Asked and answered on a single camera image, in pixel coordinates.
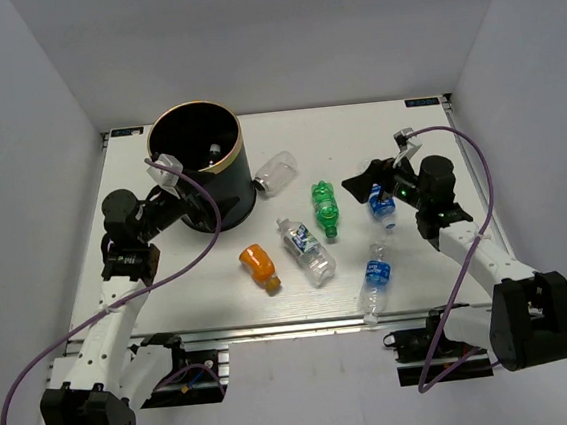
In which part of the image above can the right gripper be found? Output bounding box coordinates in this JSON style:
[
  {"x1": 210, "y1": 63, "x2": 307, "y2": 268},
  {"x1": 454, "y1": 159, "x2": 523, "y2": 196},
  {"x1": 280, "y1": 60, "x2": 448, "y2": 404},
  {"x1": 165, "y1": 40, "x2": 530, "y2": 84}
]
[{"x1": 340, "y1": 149, "x2": 431, "y2": 218}]

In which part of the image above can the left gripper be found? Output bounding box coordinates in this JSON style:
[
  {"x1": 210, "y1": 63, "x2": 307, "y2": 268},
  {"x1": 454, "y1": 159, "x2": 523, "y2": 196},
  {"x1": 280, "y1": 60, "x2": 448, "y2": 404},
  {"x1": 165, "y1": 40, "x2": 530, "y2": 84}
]
[{"x1": 133, "y1": 164, "x2": 243, "y2": 243}]

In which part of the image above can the blue label water bottle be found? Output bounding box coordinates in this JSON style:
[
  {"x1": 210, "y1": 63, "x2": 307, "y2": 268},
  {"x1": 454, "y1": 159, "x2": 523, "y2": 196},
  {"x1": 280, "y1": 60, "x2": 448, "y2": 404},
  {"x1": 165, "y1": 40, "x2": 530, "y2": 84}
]
[
  {"x1": 367, "y1": 183, "x2": 397, "y2": 233},
  {"x1": 359, "y1": 241, "x2": 392, "y2": 325}
]

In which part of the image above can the green plastic bottle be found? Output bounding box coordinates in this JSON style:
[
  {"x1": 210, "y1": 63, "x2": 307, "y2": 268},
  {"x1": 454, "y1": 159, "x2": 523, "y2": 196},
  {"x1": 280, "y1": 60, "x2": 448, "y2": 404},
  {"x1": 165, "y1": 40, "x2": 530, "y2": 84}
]
[{"x1": 311, "y1": 181, "x2": 339, "y2": 239}]

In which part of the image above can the clear jar-shaped plastic bottle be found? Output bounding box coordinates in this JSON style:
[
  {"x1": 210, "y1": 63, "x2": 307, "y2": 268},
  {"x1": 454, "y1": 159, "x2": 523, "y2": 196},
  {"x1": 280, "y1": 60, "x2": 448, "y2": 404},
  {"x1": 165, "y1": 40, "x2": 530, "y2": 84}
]
[{"x1": 253, "y1": 151, "x2": 298, "y2": 197}]

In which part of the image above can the clear bottle green-blue label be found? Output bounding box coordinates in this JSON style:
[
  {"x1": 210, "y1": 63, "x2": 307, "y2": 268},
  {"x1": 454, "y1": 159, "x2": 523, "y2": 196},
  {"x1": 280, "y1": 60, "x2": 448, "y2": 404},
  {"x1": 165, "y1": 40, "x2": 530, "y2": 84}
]
[{"x1": 276, "y1": 218, "x2": 337, "y2": 288}]

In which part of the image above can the orange plastic bottle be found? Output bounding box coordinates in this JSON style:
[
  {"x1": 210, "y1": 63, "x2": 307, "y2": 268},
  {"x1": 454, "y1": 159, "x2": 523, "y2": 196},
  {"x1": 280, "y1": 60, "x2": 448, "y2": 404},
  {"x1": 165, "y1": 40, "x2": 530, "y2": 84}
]
[{"x1": 239, "y1": 243, "x2": 282, "y2": 294}]

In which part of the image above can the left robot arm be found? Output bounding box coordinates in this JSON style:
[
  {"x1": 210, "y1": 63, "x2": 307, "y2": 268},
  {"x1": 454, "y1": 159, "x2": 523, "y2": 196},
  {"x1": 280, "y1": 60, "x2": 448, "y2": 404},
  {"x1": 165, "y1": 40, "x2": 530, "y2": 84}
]
[{"x1": 40, "y1": 188, "x2": 221, "y2": 425}]

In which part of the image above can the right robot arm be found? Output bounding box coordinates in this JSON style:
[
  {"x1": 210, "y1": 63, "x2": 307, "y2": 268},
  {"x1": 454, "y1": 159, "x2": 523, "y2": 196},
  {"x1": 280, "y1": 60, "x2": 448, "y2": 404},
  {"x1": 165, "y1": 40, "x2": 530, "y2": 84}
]
[{"x1": 341, "y1": 155, "x2": 567, "y2": 371}]

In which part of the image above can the bottle inside bin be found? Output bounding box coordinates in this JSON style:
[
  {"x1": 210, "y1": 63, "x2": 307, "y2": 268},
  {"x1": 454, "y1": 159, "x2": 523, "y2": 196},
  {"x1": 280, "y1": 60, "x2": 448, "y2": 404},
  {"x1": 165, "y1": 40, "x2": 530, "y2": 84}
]
[{"x1": 207, "y1": 143, "x2": 222, "y2": 167}]

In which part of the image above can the black bin with gold rim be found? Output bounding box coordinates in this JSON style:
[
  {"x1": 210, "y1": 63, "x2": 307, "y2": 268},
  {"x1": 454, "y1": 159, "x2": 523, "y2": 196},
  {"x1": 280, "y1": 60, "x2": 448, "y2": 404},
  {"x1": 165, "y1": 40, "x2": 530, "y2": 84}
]
[{"x1": 147, "y1": 101, "x2": 257, "y2": 231}]

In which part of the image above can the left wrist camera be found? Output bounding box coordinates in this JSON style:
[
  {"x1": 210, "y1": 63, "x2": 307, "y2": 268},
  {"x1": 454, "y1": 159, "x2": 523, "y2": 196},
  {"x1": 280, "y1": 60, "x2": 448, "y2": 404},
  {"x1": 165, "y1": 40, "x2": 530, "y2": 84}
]
[{"x1": 147, "y1": 154, "x2": 183, "y2": 196}]

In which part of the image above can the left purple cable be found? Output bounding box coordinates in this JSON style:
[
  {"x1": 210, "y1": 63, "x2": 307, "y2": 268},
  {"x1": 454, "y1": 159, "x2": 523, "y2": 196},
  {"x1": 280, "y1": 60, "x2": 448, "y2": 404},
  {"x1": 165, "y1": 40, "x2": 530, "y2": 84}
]
[{"x1": 0, "y1": 151, "x2": 243, "y2": 425}]

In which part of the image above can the purple cable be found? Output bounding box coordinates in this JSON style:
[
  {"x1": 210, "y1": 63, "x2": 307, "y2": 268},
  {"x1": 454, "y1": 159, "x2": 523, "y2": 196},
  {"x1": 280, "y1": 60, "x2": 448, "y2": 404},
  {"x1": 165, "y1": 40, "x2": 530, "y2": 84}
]
[
  {"x1": 0, "y1": 151, "x2": 243, "y2": 425},
  {"x1": 392, "y1": 121, "x2": 513, "y2": 395}
]

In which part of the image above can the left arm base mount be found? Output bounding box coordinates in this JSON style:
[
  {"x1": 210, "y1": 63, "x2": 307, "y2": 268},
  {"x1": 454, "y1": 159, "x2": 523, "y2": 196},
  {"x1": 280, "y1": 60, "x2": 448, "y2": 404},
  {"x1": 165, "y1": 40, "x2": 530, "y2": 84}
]
[{"x1": 128, "y1": 333, "x2": 230, "y2": 409}]

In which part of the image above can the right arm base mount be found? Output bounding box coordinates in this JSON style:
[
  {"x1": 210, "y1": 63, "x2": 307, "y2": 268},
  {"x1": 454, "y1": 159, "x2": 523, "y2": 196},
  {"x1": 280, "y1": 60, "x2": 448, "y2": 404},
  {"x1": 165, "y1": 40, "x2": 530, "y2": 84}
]
[{"x1": 381, "y1": 302, "x2": 496, "y2": 389}]

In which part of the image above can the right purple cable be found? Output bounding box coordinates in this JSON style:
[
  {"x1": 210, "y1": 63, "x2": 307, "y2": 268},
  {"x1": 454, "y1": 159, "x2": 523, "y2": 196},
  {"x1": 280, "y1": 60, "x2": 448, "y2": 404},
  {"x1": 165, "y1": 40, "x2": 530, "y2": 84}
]
[{"x1": 392, "y1": 121, "x2": 513, "y2": 395}]

